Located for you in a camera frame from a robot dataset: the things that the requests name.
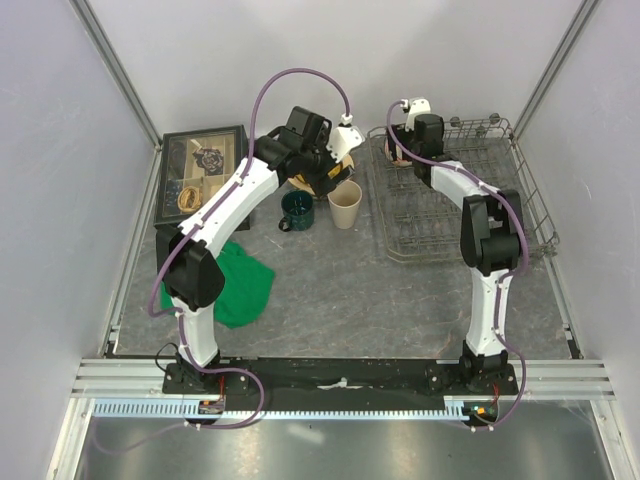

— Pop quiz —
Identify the white red patterned bowl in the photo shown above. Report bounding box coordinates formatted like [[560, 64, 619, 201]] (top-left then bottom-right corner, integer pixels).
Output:
[[383, 132, 412, 168]]

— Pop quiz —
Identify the dark green mug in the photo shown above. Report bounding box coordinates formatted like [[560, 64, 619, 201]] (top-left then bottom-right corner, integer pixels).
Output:
[[278, 190, 315, 232]]

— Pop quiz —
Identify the beige tall cup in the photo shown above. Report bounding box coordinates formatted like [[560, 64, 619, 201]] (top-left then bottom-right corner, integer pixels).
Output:
[[328, 180, 362, 230]]

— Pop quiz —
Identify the cream bird plate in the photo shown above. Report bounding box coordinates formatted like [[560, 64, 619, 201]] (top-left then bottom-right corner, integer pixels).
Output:
[[288, 154, 355, 198]]

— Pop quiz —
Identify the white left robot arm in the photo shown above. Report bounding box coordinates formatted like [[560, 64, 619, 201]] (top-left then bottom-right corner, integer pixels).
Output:
[[154, 106, 363, 394]]

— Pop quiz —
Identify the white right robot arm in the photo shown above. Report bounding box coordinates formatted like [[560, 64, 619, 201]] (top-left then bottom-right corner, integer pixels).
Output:
[[387, 114, 529, 394]]

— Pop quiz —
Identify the black framed wooden box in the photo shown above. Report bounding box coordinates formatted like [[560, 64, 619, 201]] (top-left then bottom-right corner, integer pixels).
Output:
[[154, 125, 248, 227]]

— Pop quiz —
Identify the green cloth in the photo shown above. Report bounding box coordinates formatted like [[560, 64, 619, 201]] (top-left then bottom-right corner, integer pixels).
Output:
[[159, 241, 277, 330]]

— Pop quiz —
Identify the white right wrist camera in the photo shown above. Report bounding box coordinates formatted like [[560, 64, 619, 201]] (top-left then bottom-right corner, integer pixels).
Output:
[[400, 97, 431, 132]]

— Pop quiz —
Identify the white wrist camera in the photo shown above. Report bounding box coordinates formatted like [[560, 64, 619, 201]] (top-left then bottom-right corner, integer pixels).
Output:
[[326, 114, 365, 163], [400, 97, 431, 132]]

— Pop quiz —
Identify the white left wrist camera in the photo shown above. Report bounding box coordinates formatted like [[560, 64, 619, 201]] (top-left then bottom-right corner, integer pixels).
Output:
[[326, 114, 365, 163]]

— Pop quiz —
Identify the grey wire dish rack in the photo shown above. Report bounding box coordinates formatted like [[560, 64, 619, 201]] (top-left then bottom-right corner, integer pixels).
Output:
[[367, 113, 560, 263]]

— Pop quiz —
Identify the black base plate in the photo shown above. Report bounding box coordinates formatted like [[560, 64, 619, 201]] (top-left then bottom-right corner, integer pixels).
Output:
[[162, 357, 518, 412]]

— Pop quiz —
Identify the white slotted cable duct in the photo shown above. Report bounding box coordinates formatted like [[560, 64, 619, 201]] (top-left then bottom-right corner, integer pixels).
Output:
[[93, 398, 497, 421]]

